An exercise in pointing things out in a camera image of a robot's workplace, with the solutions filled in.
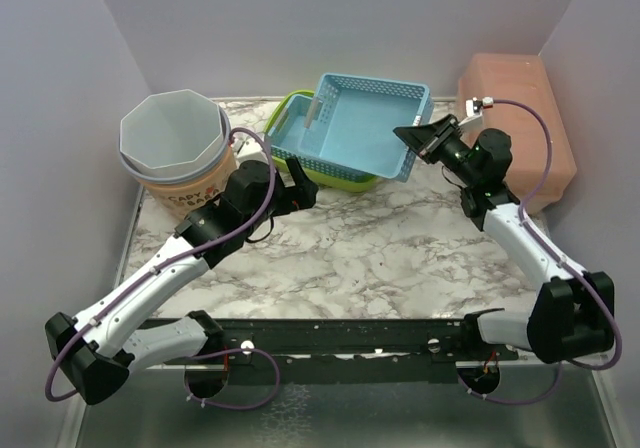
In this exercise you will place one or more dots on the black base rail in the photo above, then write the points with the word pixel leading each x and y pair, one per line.
pixel 356 351

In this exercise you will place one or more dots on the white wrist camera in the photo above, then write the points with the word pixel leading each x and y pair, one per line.
pixel 247 149
pixel 471 113

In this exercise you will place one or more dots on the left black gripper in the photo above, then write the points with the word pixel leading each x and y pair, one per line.
pixel 299 196

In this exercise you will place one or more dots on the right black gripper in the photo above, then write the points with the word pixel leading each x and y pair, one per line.
pixel 424 138

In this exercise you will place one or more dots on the white octagonal inner bin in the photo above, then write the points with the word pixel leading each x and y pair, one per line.
pixel 172 134

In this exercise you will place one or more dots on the green plastic tray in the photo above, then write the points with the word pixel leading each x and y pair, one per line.
pixel 325 180

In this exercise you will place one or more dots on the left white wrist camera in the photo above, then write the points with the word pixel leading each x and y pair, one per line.
pixel 247 149

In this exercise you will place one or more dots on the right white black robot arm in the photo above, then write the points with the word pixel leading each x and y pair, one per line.
pixel 573 308

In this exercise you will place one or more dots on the orange capybara bucket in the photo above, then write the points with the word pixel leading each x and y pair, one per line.
pixel 181 197

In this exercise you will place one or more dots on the pink translucent lidded box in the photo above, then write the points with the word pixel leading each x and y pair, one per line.
pixel 521 78

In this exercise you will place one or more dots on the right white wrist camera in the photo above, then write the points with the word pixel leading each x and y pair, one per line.
pixel 471 113

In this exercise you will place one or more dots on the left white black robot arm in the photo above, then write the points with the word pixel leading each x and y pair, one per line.
pixel 100 347

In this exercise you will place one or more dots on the small blue perforated basket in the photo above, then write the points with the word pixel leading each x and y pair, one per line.
pixel 290 133

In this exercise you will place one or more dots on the large blue perforated basket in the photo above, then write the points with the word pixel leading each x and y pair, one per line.
pixel 351 122

